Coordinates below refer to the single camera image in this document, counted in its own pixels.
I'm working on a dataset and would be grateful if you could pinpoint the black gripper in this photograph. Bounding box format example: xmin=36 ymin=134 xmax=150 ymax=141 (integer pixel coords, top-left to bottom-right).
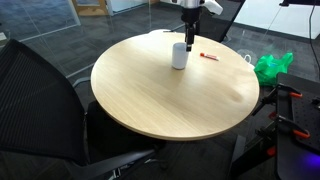
xmin=181 ymin=7 xmax=203 ymax=53

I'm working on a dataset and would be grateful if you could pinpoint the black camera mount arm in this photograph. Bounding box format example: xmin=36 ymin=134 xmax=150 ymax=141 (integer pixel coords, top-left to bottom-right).
xmin=279 ymin=0 xmax=320 ymax=8

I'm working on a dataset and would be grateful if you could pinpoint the black camera cable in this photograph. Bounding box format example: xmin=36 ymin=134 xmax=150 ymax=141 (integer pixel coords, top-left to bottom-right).
xmin=306 ymin=3 xmax=317 ymax=75

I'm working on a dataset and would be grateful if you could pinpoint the orange handled black clamp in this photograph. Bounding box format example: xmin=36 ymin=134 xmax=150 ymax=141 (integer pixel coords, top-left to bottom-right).
xmin=252 ymin=83 xmax=304 ymax=121
xmin=254 ymin=114 xmax=312 ymax=158

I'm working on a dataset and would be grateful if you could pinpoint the white floor cable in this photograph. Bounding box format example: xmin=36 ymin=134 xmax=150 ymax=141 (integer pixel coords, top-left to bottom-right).
xmin=237 ymin=49 xmax=256 ymax=66

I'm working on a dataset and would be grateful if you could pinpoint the black mesh office chair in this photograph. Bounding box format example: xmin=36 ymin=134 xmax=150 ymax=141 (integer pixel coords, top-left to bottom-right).
xmin=0 ymin=38 xmax=168 ymax=180

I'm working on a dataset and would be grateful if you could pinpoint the red and white marker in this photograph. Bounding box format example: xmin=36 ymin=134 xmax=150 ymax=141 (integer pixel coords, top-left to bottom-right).
xmin=199 ymin=52 xmax=221 ymax=62

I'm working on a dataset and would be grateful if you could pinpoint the green plastic bag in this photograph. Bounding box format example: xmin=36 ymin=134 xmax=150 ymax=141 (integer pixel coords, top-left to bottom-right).
xmin=253 ymin=51 xmax=295 ymax=88

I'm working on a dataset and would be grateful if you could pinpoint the black perforated robot table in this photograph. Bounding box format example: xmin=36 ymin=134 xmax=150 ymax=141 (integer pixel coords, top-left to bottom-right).
xmin=228 ymin=72 xmax=320 ymax=180

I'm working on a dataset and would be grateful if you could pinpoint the wooden furniture frame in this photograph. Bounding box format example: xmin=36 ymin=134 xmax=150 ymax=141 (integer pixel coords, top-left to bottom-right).
xmin=70 ymin=0 xmax=111 ymax=17

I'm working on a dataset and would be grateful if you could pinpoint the white ceramic mug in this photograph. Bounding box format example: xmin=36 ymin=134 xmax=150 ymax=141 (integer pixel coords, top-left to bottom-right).
xmin=171 ymin=42 xmax=190 ymax=71

